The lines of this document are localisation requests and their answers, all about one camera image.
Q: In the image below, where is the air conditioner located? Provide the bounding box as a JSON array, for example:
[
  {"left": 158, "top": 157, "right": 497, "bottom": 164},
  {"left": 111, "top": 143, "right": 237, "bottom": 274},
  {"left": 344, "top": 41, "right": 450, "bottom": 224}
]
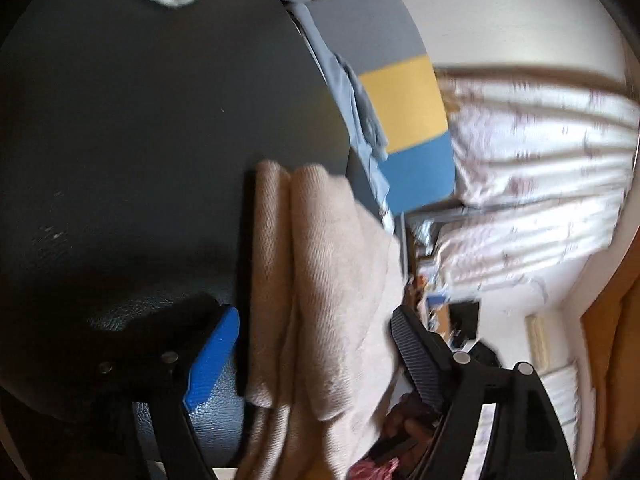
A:
[{"left": 525, "top": 314, "right": 551, "bottom": 368}]

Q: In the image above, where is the grey-blue garment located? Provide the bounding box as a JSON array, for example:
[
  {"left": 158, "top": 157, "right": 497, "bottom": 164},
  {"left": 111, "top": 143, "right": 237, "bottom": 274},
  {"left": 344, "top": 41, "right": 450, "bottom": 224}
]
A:
[{"left": 260, "top": 0, "right": 391, "bottom": 221}]

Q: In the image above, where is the beige knit sweater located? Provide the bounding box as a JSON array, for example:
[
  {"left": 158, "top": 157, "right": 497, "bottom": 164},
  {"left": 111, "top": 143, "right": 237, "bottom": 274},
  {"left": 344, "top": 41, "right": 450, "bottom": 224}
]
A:
[{"left": 235, "top": 160, "right": 406, "bottom": 480}]

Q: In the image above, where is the floral curtain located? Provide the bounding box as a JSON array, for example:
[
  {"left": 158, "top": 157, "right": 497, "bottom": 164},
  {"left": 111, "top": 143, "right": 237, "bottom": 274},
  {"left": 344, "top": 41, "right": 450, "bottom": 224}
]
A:
[{"left": 435, "top": 67, "right": 640, "bottom": 301}]

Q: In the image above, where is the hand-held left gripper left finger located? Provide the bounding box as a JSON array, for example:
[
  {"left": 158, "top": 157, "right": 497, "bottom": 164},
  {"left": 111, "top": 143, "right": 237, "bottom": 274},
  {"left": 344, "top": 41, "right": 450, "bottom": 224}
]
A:
[{"left": 90, "top": 295, "right": 241, "bottom": 480}]

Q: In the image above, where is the silver foil bag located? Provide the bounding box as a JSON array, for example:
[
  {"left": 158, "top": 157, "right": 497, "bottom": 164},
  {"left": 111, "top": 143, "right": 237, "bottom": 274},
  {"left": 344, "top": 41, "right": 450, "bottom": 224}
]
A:
[{"left": 407, "top": 217, "right": 441, "bottom": 256}]

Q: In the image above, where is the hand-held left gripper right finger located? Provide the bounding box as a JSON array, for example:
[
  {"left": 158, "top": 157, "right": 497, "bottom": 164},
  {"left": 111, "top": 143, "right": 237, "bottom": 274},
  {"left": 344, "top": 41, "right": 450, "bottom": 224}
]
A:
[{"left": 390, "top": 305, "right": 576, "bottom": 480}]

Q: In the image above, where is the person's right hand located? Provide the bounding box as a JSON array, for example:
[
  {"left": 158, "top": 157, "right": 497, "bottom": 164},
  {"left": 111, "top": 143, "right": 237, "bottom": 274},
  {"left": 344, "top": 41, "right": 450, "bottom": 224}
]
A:
[{"left": 382, "top": 395, "right": 441, "bottom": 461}]

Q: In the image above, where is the black monitor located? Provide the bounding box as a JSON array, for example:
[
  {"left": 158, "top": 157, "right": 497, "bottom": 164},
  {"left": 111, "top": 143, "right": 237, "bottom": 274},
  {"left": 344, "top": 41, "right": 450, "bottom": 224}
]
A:
[{"left": 447, "top": 301, "right": 482, "bottom": 341}]

